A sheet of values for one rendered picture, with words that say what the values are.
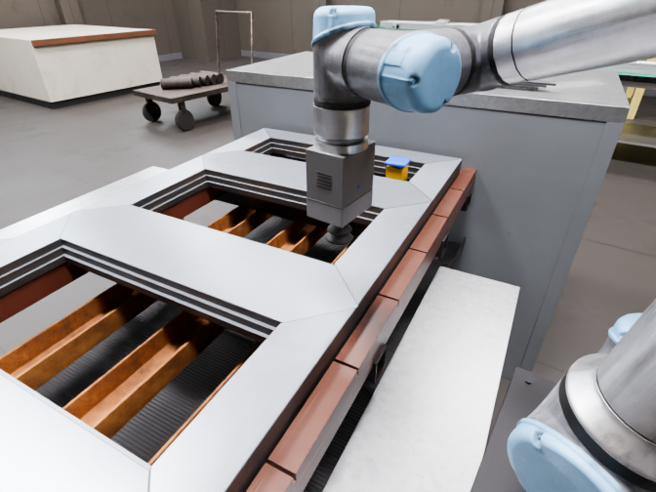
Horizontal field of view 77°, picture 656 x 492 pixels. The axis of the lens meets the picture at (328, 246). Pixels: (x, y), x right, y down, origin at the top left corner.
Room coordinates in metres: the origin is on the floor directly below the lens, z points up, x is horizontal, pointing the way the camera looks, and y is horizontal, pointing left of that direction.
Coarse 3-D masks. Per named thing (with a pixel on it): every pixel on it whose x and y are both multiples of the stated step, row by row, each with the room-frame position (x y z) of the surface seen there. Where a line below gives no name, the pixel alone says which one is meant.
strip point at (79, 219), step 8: (104, 208) 0.89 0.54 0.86; (112, 208) 0.89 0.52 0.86; (120, 208) 0.89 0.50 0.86; (72, 216) 0.85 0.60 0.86; (80, 216) 0.85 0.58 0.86; (88, 216) 0.85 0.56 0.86; (96, 216) 0.85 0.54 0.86; (104, 216) 0.85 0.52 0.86; (72, 224) 0.81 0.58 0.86; (80, 224) 0.81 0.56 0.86; (88, 224) 0.81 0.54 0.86; (64, 232) 0.77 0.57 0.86
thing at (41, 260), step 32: (384, 160) 1.24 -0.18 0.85; (160, 192) 0.99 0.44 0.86; (192, 192) 1.07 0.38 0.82; (256, 192) 1.04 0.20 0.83; (288, 192) 1.01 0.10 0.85; (416, 224) 0.81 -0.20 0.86; (32, 256) 0.70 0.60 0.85; (64, 256) 0.73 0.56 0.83; (96, 256) 0.70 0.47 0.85; (0, 288) 0.62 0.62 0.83; (160, 288) 0.61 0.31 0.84; (224, 320) 0.53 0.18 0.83; (256, 320) 0.51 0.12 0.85; (352, 320) 0.51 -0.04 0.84; (288, 416) 0.34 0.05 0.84; (256, 448) 0.28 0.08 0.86
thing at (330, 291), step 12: (324, 276) 0.61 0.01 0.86; (336, 276) 0.61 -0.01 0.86; (324, 288) 0.57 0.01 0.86; (336, 288) 0.57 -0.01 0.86; (312, 300) 0.54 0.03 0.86; (324, 300) 0.54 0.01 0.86; (336, 300) 0.54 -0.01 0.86; (300, 312) 0.51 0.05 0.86; (312, 312) 0.51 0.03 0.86; (324, 312) 0.51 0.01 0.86
